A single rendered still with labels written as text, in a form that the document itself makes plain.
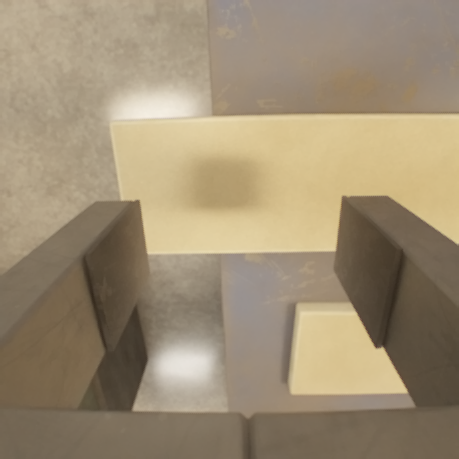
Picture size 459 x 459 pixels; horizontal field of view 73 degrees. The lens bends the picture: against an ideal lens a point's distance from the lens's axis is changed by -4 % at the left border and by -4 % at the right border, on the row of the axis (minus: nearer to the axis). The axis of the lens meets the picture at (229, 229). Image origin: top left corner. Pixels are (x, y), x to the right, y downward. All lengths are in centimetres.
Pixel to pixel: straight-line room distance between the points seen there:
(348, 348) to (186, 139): 29
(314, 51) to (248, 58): 6
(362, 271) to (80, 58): 139
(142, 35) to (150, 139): 112
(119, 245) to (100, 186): 135
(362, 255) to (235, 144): 16
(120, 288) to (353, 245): 12
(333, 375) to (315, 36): 36
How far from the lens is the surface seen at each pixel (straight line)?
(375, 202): 19
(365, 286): 17
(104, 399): 145
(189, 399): 217
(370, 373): 44
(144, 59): 139
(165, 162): 29
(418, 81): 34
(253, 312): 38
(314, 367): 42
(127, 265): 17
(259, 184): 29
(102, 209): 19
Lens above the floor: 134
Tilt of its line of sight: 67 degrees down
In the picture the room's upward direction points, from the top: 177 degrees counter-clockwise
